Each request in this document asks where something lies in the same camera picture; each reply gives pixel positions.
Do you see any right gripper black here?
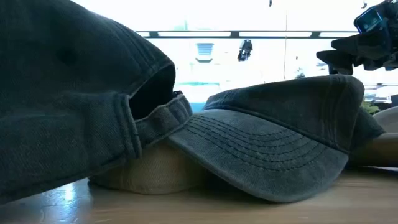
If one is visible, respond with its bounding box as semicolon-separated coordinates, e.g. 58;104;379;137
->
316;0;398;75

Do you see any dark grey denim cap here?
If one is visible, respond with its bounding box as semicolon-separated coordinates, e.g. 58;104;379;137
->
0;0;193;206
166;74;386;203

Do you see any green leafy plant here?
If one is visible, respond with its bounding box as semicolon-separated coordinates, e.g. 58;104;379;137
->
360;98;382;116

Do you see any black hanging device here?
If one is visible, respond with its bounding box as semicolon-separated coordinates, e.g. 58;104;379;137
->
237;39;254;62

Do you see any grey louvred vent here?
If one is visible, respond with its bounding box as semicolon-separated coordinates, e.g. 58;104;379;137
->
195;42;215;63

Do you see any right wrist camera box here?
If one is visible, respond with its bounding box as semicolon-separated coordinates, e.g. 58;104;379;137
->
353;6;386;34

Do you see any dark window frame rail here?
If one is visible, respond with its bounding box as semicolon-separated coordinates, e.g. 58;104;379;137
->
136;30;358;39

